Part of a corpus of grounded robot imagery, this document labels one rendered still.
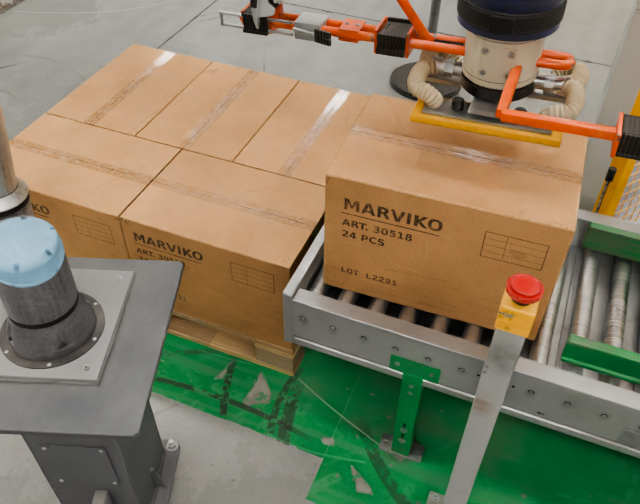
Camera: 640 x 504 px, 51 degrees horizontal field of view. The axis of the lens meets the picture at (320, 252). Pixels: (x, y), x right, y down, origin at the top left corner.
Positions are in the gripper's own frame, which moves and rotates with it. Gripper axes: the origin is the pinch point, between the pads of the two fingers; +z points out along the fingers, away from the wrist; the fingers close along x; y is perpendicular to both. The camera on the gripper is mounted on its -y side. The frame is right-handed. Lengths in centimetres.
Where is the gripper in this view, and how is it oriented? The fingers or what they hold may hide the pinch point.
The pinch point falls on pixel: (263, 16)
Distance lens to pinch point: 179.2
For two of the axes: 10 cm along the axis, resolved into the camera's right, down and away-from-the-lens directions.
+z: -0.1, 7.1, 7.0
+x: 3.8, -6.5, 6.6
